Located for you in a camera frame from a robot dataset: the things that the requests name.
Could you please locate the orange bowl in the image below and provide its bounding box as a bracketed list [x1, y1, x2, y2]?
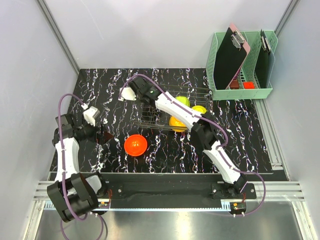
[168, 116, 188, 133]
[124, 134, 148, 157]

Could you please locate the white green bowl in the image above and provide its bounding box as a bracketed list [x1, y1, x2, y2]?
[175, 96, 190, 107]

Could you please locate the yellow bowl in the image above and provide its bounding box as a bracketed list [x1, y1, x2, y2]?
[192, 105, 207, 114]

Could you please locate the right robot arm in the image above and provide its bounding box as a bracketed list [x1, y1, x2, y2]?
[119, 74, 247, 199]

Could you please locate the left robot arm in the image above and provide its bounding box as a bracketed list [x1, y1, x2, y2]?
[47, 113, 114, 223]

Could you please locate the brown block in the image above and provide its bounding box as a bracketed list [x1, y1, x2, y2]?
[229, 79, 240, 90]

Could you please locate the green plastic file organizer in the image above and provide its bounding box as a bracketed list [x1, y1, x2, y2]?
[205, 31, 273, 101]

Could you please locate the red block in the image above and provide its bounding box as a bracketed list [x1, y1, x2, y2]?
[242, 81, 255, 90]

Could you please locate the black pink clipboard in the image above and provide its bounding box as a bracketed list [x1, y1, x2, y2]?
[213, 23, 251, 90]

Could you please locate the dark green clipboard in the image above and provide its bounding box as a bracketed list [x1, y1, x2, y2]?
[255, 29, 275, 89]

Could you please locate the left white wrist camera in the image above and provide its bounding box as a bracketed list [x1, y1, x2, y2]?
[81, 103, 100, 127]

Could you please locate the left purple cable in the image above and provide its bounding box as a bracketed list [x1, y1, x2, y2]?
[57, 93, 108, 240]

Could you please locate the wire dish rack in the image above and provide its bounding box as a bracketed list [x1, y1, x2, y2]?
[131, 85, 213, 131]

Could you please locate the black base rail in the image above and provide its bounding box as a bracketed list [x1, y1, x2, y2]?
[101, 173, 257, 211]

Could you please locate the white slotted cable duct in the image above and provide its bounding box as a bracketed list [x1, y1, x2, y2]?
[43, 201, 112, 211]

